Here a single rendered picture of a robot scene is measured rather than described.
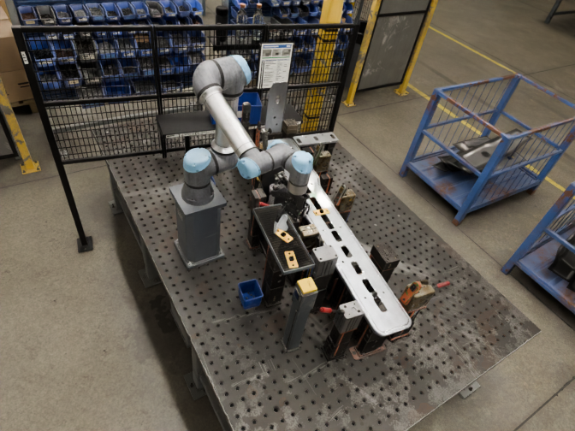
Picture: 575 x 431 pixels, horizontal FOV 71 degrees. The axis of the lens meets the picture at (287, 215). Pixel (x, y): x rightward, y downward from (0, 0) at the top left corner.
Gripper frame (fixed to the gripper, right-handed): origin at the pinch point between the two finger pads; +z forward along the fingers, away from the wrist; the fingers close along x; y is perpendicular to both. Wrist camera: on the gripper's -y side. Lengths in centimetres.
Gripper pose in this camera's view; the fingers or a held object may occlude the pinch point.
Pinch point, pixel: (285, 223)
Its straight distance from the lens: 166.0
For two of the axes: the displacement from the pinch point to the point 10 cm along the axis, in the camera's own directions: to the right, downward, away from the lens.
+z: -1.4, 7.1, 6.9
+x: 6.7, -4.5, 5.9
